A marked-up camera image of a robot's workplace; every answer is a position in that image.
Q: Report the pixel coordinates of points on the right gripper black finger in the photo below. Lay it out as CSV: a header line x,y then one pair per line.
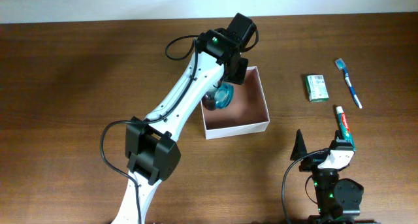
x,y
338,137
299,148

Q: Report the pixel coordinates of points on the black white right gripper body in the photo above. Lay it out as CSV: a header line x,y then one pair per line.
x,y
311,163

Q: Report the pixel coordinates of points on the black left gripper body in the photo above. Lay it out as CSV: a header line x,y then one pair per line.
x,y
238,72

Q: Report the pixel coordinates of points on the teal mouthwash bottle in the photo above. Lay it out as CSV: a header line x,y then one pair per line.
x,y
223,96

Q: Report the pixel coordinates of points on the clear bottle with purple liquid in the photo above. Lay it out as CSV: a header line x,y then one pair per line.
x,y
209,101

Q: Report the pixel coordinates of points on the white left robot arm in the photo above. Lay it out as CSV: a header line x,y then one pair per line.
x,y
150,144

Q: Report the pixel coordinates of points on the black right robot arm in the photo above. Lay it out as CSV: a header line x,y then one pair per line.
x,y
338,199

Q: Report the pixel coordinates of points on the green red toothpaste tube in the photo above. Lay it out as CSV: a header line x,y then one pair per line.
x,y
344,127

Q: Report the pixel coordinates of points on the green and white soap box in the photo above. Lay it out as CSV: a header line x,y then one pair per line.
x,y
316,87

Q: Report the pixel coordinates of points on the white cardboard box, brown inside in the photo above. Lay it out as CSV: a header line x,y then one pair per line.
x,y
247,113

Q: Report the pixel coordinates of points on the blue and white toothbrush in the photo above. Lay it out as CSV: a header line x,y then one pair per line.
x,y
340,64

